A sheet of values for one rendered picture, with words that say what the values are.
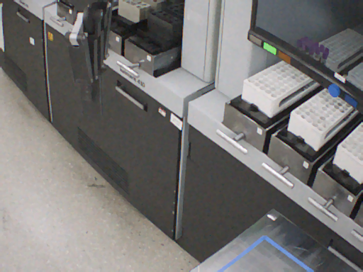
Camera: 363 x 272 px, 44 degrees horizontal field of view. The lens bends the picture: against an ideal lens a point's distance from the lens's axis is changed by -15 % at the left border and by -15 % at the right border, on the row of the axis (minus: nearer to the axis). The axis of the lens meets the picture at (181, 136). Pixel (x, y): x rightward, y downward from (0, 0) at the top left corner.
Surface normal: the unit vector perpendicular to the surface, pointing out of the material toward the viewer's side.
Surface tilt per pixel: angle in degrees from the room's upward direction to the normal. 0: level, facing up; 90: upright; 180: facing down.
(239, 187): 90
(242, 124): 90
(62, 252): 0
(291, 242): 0
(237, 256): 0
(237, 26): 90
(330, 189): 90
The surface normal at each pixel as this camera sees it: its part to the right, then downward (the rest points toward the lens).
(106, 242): 0.05, -0.76
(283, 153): -0.73, 0.41
